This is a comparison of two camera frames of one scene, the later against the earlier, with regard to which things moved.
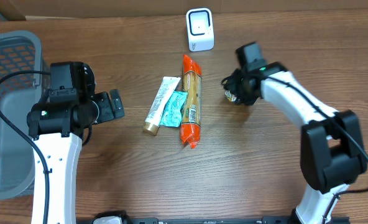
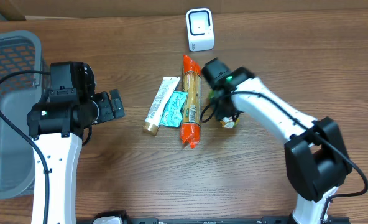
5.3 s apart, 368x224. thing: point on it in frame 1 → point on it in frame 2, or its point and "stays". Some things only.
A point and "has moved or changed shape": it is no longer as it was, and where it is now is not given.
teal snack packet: x=171 y=115 stays
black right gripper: x=234 y=87 → x=222 y=111
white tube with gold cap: x=152 y=122 stays
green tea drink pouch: x=229 y=96 has moved or changed shape
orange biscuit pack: x=191 y=117 stays
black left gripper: x=110 y=112 stays
